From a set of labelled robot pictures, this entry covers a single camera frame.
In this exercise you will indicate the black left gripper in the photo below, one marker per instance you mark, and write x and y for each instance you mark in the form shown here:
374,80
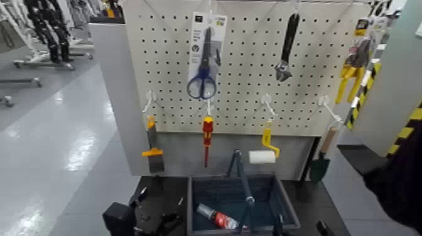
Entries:
148,220

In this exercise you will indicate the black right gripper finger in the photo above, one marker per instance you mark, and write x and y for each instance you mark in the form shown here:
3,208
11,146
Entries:
278,225
324,229

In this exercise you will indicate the red yellow screwdriver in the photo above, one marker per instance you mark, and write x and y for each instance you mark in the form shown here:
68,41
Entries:
207,130

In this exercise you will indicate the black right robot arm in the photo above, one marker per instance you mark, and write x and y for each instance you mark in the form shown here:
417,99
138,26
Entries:
395,184

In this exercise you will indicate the grey plastic crate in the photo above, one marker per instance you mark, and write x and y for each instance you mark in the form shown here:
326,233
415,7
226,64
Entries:
194,204

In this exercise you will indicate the red white tube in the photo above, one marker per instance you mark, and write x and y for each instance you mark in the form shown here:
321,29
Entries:
219,218

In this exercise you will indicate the white pegboard hook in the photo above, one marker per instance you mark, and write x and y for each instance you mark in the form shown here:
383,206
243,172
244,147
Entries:
150,98
326,103
209,6
267,100
297,5
208,107

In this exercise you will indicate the white perforated pegboard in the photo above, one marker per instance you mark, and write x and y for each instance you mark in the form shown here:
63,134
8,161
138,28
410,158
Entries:
250,108

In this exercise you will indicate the grey display stand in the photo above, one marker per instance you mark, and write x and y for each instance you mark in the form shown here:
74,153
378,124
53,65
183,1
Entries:
118,85

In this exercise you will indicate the yellow pliers in package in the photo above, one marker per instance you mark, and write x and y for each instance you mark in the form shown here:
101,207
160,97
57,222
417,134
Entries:
350,74

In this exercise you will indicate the grey panel with hazard tape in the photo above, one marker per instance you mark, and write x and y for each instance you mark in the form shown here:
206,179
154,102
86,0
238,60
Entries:
392,82

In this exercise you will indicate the blue scissors in package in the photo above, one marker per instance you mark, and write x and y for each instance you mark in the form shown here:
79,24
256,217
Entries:
198,39

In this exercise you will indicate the black adjustable wrench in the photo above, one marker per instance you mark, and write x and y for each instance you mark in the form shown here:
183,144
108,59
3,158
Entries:
290,33

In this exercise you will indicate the white packaged tool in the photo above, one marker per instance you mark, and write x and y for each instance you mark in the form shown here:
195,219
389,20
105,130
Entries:
384,33

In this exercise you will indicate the black robot on stand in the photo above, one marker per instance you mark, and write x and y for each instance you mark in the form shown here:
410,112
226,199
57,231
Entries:
49,29

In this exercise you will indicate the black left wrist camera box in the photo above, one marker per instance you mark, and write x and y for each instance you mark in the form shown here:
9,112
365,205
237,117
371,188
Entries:
119,219

